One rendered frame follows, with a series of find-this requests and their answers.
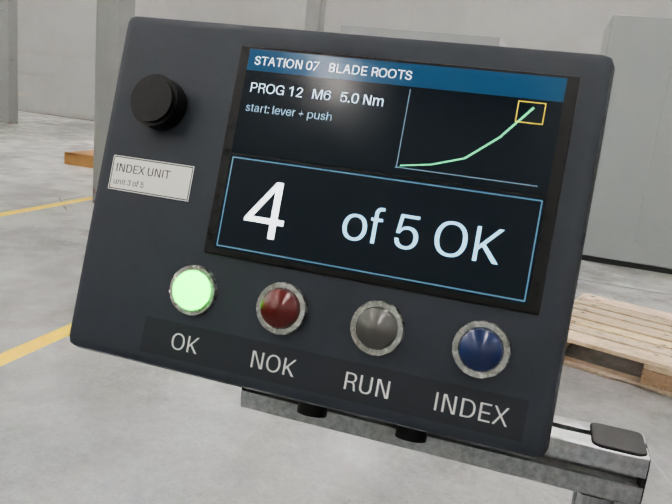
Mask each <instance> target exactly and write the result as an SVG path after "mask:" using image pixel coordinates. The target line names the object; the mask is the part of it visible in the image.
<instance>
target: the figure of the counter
mask: <svg viewBox="0 0 672 504"><path fill-rule="evenodd" d="M320 168H321V166H316V165H309V164H302V163H295V162H288V161H281V160H274V159H267V158H260V157H252V156H245V155H238V154H231V156H230V161H229V167H228V172H227V178H226V183H225V188H224V194H223V199H222V205H221V210H220V215H219V221H218V226H217V232H216V237H215V242H214V248H219V249H225V250H230V251H236V252H241V253H246V254H252V255H257V256H263V257H268V258H274V259H279V260H284V261H290V262H295V263H301V264H303V261H304V255H305V250H306V244H307V239H308V234H309V228H310V223H311V217H312V212H313V206H314V201H315V195H316V190H317V184H318V179H319V173H320Z"/></svg>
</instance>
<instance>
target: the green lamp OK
mask: <svg viewBox="0 0 672 504"><path fill-rule="evenodd" d="M169 292H170V298H171V301H172V303H173V305H174V306H175V307H176V309H177V310H179V311H180V312H182V313H184V314H187V315H190V316H198V315H202V314H204V313H206V312H207V311H209V310H210V309H211V308H212V306H213V305H214V303H215V301H216V299H217V295H218V285H217V281H216V278H215V277H214V275H213V273H212V272H211V271H210V270H209V269H207V268H206V267H204V266H201V265H189V266H186V267H184V268H181V269H180V270H179V271H177V273H176V274H175V275H174V277H173V278H172V280H171V284H170V290H169Z"/></svg>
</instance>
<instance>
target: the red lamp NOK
mask: <svg viewBox="0 0 672 504"><path fill-rule="evenodd" d="M307 311H308V306H307V300H306V298H305V295H304V294H303V292H302V291H301V290H300V289H299V288H298V287H297V286H295V285H294V284H292V283H288V282H277V283H274V284H272V285H269V286H268V287H266V288H265V289H264V290H263V291H262V292H261V294H260V296H259V298H258V301H257V305H256V312H257V317H258V319H259V321H260V323H261V325H262V326H263V327H264V328H265V329H266V330H268V331H269V332H271V333H274V334H277V335H288V334H291V333H293V332H295V331H297V330H298V329H299V328H300V327H301V326H302V325H303V323H304V321H305V319H306V316H307Z"/></svg>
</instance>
